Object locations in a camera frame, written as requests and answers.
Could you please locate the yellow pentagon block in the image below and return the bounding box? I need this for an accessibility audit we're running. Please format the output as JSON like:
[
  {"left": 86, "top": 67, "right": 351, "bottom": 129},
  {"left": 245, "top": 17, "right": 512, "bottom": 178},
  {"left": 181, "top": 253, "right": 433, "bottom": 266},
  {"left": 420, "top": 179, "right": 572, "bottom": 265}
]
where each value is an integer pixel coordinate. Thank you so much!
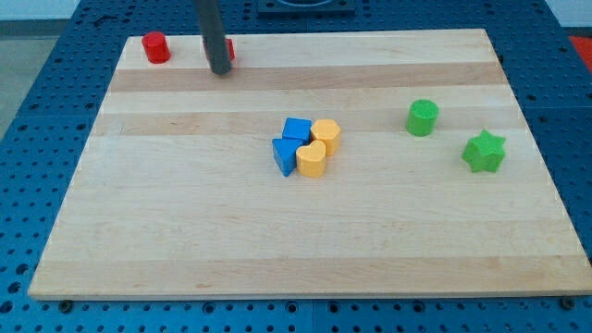
[{"left": 311, "top": 118, "right": 341, "bottom": 156}]

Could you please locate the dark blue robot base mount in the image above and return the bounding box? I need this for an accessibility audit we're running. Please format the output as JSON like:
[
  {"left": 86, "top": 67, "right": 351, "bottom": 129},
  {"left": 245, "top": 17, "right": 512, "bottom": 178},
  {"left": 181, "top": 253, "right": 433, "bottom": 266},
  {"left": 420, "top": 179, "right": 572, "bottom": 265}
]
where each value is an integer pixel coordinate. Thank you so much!
[{"left": 255, "top": 0, "right": 356, "bottom": 18}]

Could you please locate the blue triangle block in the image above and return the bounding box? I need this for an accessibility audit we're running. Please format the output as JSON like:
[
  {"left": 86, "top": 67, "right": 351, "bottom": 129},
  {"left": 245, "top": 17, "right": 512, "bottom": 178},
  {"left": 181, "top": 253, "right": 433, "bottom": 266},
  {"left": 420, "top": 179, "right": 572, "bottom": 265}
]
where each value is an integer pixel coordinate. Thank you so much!
[{"left": 272, "top": 139, "right": 303, "bottom": 177}]

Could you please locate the green cylinder block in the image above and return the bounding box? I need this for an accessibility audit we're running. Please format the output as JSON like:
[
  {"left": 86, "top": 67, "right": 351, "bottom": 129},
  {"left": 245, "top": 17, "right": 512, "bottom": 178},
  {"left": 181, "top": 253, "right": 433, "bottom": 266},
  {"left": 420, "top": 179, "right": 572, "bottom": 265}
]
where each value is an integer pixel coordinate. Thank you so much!
[{"left": 406, "top": 99, "right": 439, "bottom": 137}]

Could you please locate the wooden board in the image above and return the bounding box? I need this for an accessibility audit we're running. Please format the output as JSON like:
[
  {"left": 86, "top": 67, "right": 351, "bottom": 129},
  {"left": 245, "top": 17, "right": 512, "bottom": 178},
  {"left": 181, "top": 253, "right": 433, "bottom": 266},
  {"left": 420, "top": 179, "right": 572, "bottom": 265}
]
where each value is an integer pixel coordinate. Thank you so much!
[{"left": 29, "top": 29, "right": 591, "bottom": 301}]

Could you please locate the green star block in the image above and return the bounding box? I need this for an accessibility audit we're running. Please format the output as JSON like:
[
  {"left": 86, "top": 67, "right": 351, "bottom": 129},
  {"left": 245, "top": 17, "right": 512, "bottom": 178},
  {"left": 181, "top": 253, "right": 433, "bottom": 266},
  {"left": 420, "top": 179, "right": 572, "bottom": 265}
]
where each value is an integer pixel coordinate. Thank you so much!
[{"left": 462, "top": 129, "right": 506, "bottom": 173}]

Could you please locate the red star block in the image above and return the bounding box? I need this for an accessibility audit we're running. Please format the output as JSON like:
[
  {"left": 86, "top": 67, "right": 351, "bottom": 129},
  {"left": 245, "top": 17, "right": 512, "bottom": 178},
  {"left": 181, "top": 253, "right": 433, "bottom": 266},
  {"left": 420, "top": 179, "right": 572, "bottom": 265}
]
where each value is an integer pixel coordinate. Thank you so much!
[{"left": 203, "top": 38, "right": 236, "bottom": 61}]

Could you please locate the yellow heart block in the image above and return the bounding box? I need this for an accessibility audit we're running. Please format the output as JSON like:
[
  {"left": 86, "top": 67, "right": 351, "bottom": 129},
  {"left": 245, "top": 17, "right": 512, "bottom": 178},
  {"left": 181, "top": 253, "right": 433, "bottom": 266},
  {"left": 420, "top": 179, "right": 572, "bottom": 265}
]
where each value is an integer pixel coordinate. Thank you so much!
[{"left": 296, "top": 141, "right": 327, "bottom": 178}]

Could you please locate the red cylinder block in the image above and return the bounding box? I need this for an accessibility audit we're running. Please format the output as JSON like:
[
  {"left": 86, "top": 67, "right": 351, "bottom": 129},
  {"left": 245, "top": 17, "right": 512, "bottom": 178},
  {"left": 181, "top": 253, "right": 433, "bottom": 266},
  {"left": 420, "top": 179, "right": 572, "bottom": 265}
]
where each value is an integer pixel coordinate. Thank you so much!
[{"left": 142, "top": 31, "right": 171, "bottom": 64}]

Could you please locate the blue cube block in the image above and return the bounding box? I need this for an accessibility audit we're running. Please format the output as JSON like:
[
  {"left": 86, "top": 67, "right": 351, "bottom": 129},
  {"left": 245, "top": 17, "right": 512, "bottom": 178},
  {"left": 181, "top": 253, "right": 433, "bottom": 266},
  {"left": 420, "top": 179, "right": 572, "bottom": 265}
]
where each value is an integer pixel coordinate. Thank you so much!
[{"left": 282, "top": 117, "right": 312, "bottom": 144}]

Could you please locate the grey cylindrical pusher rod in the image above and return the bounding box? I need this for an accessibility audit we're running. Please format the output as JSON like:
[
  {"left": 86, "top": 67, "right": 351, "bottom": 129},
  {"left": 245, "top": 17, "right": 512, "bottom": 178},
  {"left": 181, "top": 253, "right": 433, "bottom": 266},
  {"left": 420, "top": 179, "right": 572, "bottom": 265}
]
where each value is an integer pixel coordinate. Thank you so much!
[{"left": 194, "top": 0, "right": 232, "bottom": 75}]

